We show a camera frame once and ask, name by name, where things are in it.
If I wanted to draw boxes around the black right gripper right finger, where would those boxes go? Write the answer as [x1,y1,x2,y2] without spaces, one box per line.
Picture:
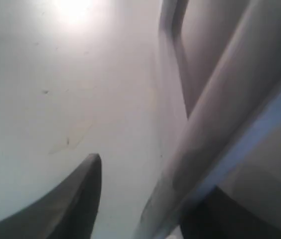
[180,185,281,239]

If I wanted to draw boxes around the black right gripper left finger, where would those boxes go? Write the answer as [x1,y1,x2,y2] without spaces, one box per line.
[0,153,102,239]

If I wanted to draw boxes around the white microwave door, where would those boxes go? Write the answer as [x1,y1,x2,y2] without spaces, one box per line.
[134,0,281,239]

